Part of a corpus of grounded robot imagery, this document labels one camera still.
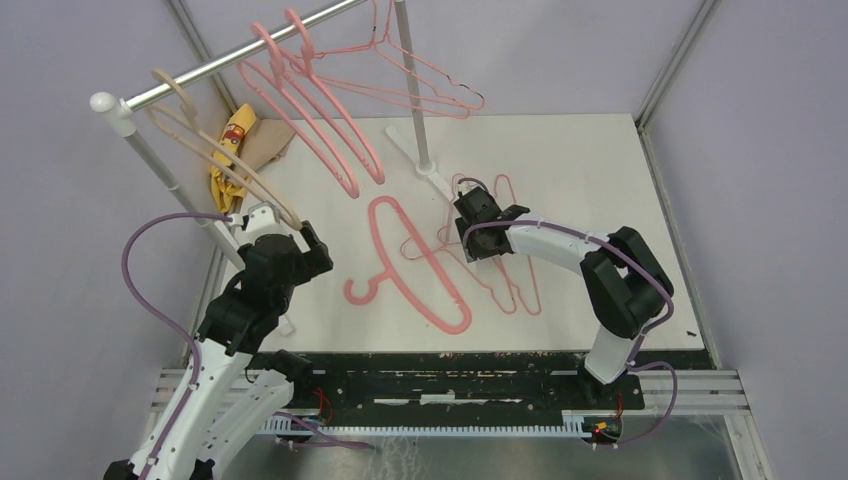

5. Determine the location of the grey right rack post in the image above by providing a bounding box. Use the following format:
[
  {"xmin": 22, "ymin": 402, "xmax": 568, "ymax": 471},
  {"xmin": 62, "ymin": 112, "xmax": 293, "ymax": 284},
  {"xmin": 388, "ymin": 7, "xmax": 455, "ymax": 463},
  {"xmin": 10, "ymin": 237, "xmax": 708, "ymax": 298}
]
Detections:
[{"xmin": 392, "ymin": 0, "xmax": 431, "ymax": 161}]

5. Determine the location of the yellow patterned cloth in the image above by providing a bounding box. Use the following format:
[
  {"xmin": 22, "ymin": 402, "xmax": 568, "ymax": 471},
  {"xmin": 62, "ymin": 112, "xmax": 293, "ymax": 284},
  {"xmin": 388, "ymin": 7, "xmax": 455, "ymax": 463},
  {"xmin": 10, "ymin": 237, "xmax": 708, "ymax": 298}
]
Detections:
[{"xmin": 210, "ymin": 103, "xmax": 258, "ymax": 214}]

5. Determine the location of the white slotted cable duct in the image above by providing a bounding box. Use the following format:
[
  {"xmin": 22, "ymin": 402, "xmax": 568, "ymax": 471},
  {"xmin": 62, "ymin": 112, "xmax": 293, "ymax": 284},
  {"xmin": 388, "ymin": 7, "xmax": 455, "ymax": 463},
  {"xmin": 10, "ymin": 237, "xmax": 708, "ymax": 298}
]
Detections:
[{"xmin": 257, "ymin": 413, "xmax": 592, "ymax": 440}]

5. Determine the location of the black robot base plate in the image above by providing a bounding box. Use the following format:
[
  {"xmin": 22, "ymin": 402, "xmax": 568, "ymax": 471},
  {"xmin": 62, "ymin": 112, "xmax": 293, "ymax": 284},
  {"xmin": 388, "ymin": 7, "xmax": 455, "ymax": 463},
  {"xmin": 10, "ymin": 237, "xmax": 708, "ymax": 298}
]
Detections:
[{"xmin": 264, "ymin": 349, "xmax": 713, "ymax": 429}]

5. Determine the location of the silver horizontal rack rail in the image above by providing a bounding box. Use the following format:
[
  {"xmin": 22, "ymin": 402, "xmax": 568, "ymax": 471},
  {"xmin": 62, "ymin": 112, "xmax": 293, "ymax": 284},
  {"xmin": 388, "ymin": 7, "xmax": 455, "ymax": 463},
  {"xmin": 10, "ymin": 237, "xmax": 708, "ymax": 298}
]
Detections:
[{"xmin": 123, "ymin": 0, "xmax": 364, "ymax": 113}]

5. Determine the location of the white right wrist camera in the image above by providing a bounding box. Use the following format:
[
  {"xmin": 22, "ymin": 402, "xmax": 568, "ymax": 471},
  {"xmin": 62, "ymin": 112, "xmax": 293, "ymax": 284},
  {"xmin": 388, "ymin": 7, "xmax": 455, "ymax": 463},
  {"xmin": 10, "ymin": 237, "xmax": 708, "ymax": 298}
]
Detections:
[{"xmin": 454, "ymin": 185, "xmax": 469, "ymax": 200}]

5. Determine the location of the pink plastic hanger lowest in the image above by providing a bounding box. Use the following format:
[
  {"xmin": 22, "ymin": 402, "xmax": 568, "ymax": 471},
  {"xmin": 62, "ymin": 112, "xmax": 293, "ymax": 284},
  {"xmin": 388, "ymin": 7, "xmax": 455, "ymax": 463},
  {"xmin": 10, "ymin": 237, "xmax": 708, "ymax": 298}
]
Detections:
[{"xmin": 342, "ymin": 195, "xmax": 473, "ymax": 336}]

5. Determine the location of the beige cloth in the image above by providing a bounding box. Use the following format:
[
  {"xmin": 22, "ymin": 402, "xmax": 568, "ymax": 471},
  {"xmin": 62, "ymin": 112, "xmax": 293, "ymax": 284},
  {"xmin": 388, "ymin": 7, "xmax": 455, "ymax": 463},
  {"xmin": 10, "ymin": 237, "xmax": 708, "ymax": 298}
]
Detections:
[{"xmin": 220, "ymin": 118, "xmax": 295, "ymax": 171}]

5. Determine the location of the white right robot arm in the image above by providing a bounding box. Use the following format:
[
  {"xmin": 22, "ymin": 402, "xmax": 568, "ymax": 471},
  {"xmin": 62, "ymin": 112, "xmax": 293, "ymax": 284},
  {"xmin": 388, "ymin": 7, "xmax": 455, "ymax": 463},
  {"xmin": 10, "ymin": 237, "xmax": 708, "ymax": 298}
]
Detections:
[{"xmin": 453, "ymin": 186, "xmax": 674, "ymax": 408}]

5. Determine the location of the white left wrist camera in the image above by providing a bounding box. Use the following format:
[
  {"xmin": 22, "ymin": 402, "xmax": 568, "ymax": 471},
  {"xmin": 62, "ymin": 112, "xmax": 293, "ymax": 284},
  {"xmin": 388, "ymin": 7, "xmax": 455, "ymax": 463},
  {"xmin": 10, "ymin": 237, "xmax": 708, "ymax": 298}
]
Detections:
[{"xmin": 226, "ymin": 202, "xmax": 285, "ymax": 249}]

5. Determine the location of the white left rack post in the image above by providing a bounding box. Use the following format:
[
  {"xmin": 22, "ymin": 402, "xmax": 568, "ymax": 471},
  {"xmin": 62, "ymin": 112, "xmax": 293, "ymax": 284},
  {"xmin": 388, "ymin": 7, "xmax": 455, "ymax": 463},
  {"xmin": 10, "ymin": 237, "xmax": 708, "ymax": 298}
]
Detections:
[{"xmin": 89, "ymin": 91, "xmax": 294, "ymax": 333}]

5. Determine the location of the pink plastic hanger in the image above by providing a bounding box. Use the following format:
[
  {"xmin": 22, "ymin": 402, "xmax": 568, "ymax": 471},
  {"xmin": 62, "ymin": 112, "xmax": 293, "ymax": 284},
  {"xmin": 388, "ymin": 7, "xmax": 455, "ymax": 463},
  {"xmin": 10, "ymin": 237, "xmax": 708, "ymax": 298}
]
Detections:
[
  {"xmin": 284, "ymin": 8, "xmax": 385, "ymax": 185},
  {"xmin": 237, "ymin": 22, "xmax": 360, "ymax": 199}
]

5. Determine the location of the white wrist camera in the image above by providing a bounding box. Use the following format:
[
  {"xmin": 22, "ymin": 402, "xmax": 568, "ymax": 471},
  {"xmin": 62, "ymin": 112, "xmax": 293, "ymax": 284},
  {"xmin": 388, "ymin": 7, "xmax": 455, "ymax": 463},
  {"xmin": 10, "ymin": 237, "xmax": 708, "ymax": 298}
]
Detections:
[
  {"xmin": 226, "ymin": 202, "xmax": 285, "ymax": 249},
  {"xmin": 454, "ymin": 185, "xmax": 469, "ymax": 200}
]

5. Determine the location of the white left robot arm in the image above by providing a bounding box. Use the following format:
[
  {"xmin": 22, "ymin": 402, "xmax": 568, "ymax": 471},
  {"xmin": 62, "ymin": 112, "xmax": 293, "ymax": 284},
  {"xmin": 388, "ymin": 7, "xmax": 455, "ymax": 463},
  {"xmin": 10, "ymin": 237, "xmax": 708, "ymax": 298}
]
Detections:
[{"xmin": 104, "ymin": 220, "xmax": 333, "ymax": 479}]

